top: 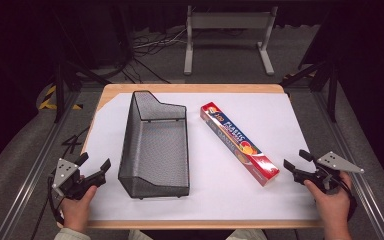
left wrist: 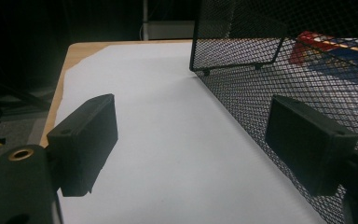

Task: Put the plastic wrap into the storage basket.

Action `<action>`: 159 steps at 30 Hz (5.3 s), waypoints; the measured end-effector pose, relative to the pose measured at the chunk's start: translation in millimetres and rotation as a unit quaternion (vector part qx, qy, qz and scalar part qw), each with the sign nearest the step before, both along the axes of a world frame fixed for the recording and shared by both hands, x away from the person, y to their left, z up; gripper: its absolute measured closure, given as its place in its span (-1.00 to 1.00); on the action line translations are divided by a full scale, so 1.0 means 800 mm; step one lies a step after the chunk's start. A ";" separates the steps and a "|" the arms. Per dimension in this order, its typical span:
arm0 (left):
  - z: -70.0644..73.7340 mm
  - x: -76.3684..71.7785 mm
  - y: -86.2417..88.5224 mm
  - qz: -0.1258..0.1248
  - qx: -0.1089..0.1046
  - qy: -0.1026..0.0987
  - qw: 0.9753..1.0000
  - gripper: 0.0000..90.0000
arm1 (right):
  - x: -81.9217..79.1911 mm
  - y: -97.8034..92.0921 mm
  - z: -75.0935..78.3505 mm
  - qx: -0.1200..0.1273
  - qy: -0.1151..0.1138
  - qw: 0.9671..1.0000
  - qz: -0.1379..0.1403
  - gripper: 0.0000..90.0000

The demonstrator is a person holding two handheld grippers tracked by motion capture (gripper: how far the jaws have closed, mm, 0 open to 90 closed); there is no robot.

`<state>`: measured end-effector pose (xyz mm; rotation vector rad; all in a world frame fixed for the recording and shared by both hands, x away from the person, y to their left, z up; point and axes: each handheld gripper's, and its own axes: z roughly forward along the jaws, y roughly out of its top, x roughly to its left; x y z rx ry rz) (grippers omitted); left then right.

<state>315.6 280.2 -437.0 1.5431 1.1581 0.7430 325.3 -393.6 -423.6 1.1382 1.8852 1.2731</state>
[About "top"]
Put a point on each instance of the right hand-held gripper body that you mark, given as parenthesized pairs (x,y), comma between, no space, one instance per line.
(330,171)

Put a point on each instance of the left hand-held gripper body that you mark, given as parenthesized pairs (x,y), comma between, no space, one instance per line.
(67,180)

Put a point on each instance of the person's left hand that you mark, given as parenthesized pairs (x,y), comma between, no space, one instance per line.
(76,210)

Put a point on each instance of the person's right hand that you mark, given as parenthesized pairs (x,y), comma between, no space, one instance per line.
(331,206)

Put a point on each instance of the person's left sleeve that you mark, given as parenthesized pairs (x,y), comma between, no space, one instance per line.
(71,234)

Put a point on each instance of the red plastic wrap box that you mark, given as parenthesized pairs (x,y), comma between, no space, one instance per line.
(238,141)

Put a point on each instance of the black tripod stand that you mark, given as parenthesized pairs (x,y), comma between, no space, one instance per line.
(66,86)
(320,80)

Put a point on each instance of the white paper sheet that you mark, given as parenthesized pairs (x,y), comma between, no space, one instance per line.
(213,186)

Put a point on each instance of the grey metal stand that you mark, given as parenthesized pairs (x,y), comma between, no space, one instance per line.
(230,36)

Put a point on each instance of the aluminium rail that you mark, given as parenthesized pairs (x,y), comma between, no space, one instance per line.
(356,166)
(26,170)

